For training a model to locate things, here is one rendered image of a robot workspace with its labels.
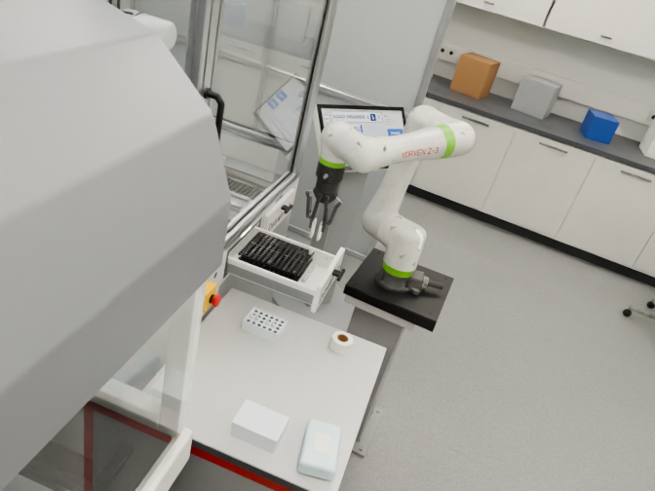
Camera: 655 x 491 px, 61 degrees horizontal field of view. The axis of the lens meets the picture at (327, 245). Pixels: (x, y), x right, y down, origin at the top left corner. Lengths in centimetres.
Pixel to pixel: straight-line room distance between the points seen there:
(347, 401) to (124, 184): 112
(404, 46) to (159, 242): 267
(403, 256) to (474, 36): 345
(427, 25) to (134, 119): 262
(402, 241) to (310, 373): 60
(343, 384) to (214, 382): 39
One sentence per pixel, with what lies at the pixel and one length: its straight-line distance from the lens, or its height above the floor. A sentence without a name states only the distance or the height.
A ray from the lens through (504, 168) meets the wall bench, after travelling 469.
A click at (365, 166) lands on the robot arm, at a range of 167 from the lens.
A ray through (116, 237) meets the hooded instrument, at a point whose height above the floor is 156.
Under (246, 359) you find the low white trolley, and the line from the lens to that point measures 172.
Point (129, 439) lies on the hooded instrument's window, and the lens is 103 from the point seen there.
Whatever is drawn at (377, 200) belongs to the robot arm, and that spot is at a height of 107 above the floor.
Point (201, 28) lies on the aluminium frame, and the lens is 129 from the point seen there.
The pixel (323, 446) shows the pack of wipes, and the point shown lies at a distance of 150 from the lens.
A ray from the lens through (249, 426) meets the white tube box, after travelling 149.
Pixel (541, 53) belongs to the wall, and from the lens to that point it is 521.
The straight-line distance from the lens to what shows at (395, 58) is 334.
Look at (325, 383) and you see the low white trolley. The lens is 171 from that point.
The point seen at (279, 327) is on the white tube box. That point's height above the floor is 80.
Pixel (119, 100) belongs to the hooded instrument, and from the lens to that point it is 79.
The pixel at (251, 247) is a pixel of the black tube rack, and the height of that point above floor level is 89.
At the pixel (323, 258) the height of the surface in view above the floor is 87.
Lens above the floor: 196
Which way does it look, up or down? 31 degrees down
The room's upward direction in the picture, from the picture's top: 15 degrees clockwise
